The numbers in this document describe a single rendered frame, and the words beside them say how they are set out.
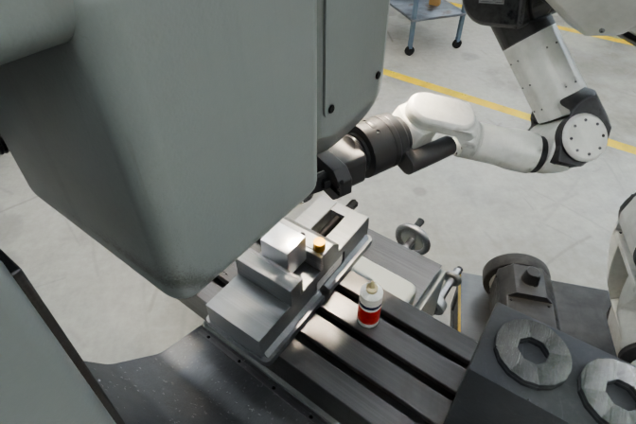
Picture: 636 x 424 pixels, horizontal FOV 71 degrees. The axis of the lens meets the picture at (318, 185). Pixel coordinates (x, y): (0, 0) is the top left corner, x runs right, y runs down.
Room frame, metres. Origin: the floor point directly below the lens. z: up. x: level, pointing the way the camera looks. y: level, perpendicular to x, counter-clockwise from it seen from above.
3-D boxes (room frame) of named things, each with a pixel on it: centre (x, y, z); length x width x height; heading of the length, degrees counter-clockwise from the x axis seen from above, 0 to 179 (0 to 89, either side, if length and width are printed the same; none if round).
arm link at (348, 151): (0.56, -0.05, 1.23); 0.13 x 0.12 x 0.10; 33
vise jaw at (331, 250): (0.58, 0.03, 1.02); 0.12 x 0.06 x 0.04; 55
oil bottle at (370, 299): (0.47, -0.09, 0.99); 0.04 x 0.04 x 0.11
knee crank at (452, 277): (0.85, -0.40, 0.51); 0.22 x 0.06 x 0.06; 143
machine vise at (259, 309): (0.55, 0.04, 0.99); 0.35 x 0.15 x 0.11; 145
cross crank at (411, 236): (0.91, -0.27, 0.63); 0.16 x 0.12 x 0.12; 143
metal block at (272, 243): (0.53, 0.06, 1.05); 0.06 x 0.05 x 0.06; 55
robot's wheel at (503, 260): (0.89, -0.63, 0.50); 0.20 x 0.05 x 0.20; 76
